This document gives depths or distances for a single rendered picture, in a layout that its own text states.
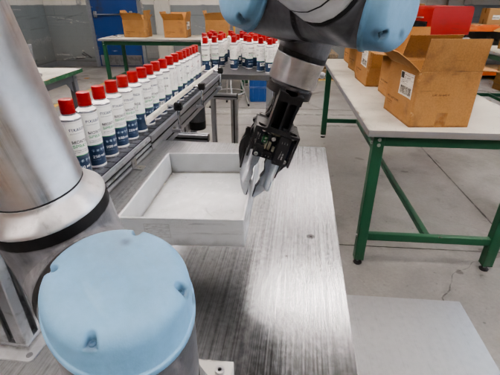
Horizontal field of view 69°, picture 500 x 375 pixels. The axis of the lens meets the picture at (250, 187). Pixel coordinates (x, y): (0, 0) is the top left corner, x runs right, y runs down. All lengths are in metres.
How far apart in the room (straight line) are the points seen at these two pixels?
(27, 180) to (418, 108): 1.63
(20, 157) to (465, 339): 0.63
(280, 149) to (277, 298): 0.26
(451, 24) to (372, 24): 5.36
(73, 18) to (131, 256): 8.78
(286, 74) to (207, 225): 0.25
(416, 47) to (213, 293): 1.76
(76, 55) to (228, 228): 8.69
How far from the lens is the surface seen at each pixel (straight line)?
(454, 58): 1.79
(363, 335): 0.63
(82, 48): 9.06
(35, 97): 0.35
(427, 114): 1.82
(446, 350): 0.66
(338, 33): 0.39
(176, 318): 0.30
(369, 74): 2.60
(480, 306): 2.12
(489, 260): 2.31
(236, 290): 0.68
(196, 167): 0.82
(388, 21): 0.37
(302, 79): 0.55
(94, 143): 1.05
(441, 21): 5.65
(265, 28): 0.47
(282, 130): 0.55
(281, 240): 0.79
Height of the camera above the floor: 1.29
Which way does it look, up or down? 27 degrees down
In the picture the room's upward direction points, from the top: straight up
